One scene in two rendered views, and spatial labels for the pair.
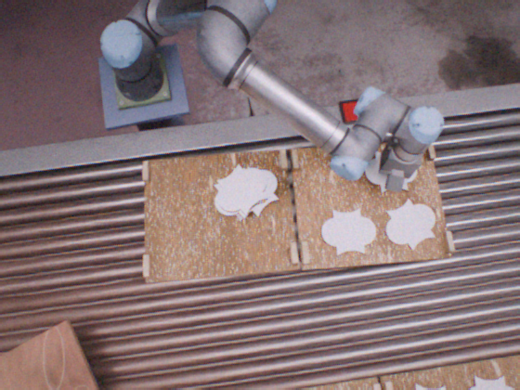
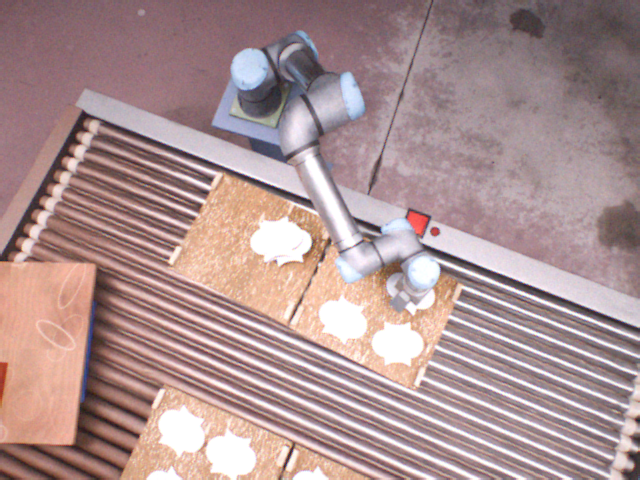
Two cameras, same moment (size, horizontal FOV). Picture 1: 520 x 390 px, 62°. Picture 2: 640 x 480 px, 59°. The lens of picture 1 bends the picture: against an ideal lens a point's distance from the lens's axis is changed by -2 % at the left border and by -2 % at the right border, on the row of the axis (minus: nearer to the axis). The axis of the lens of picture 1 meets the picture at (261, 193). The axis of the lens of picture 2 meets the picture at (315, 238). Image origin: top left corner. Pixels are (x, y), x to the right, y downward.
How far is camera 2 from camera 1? 0.62 m
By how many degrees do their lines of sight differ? 11
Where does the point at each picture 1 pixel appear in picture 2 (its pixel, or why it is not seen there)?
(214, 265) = (226, 284)
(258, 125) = not seen: hidden behind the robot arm
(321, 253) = (311, 324)
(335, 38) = (510, 126)
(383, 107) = (399, 239)
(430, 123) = (423, 274)
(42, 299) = (89, 236)
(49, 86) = (210, 35)
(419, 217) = (407, 342)
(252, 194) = (282, 246)
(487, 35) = not seen: outside the picture
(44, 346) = (69, 273)
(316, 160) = not seen: hidden behind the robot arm
